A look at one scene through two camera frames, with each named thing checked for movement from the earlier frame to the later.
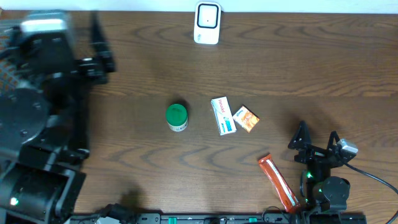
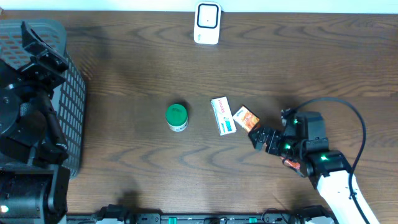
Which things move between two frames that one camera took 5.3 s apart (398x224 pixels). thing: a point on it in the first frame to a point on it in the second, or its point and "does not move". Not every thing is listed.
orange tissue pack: (245, 118) does not move
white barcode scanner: (207, 22) does not move
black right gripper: (313, 154) to (275, 134)
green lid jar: (176, 117) does not move
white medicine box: (224, 117) does not move
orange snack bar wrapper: (288, 199) to (291, 163)
